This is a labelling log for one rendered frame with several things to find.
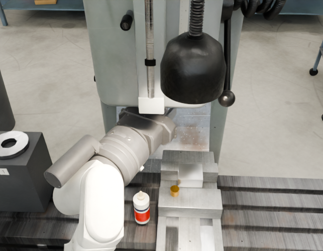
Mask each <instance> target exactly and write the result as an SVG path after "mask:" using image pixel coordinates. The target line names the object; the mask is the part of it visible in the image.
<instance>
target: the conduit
mask: <svg viewBox="0 0 323 251"><path fill-rule="evenodd" d="M273 1H274V0H262V3H260V0H249V2H248V0H234V5H233V11H236V10H238V9H239V8H241V11H242V14H243V15H244V16H245V17H246V18H251V17H253V16H254V15H255V13H258V14H263V16H264V18H265V19H266V20H273V19H274V18H275V17H276V16H277V15H278V14H279V13H280V12H281V10H282V8H283V7H284V4H285V3H286V1H287V0H276V1H275V3H274V5H273V6H272V8H271V5H272V3H273Z"/></svg>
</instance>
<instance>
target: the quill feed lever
mask: <svg viewBox="0 0 323 251"><path fill-rule="evenodd" d="M233 5H234V0H223V4H222V12H221V20H220V23H224V49H223V53H224V58H225V63H226V74H225V80H224V87H223V92H222V94H221V95H220V96H219V97H218V99H217V100H218V102H219V104H220V105H221V106H223V107H230V106H232V105H233V104H234V102H235V95H234V93H233V92H232V91H230V51H231V16H232V11H233Z"/></svg>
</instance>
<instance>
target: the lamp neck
mask: <svg viewBox="0 0 323 251"><path fill-rule="evenodd" d="M204 3H205V1H204V0H191V7H190V9H191V10H190V22H189V23H190V24H189V26H190V27H189V35H190V36H193V37H199V36H201V35H202V29H203V28H202V27H203V25H202V24H203V18H204V16H203V15H204V13H203V12H204V9H205V8H204V6H205V5H204Z"/></svg>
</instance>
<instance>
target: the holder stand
mask: <svg viewBox="0 0 323 251"><path fill-rule="evenodd" d="M52 164H53V163H52V160H51V157H50V154H49V151H48V148H47V145H46V142H45V139H44V136H43V133H42V132H31V131H0V212H41V213H44V212H45V211H46V209H47V206H48V203H49V201H50V198H51V195H52V192H53V190H54V187H53V186H52V185H51V184H49V183H48V181H47V180H46V179H45V177H44V172H45V171H46V170H47V169H48V168H49V167H50V166H51V165H52Z"/></svg>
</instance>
